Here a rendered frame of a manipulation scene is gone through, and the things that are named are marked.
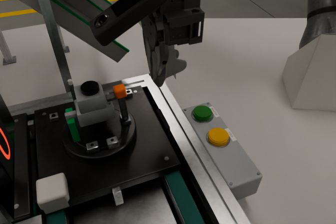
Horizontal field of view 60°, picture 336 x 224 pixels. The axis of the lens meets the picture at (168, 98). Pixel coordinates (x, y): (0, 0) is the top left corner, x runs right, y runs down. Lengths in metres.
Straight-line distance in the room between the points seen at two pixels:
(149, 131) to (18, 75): 0.55
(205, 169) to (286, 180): 0.21
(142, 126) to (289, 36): 0.75
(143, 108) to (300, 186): 0.37
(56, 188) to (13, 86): 0.51
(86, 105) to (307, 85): 0.55
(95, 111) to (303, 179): 0.46
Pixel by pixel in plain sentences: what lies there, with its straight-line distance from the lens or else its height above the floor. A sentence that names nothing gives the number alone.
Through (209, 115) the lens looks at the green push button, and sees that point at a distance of 0.62.
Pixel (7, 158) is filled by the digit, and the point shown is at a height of 1.19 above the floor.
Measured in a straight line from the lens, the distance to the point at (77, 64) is 0.99.
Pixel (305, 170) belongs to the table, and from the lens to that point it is 0.73.
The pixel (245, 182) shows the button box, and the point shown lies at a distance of 0.54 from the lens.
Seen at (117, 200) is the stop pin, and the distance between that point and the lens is 0.53.
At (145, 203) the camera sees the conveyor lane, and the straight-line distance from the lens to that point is 0.56.
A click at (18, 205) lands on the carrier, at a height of 0.97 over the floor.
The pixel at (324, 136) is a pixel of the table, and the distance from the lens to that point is 0.82.
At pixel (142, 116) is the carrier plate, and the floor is 0.97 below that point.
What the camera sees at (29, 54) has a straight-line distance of 1.10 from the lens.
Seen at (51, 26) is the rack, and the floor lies 1.11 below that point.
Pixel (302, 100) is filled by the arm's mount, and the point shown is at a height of 0.89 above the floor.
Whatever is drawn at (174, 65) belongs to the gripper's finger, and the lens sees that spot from 0.50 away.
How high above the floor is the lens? 1.41
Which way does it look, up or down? 42 degrees down
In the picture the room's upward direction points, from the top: straight up
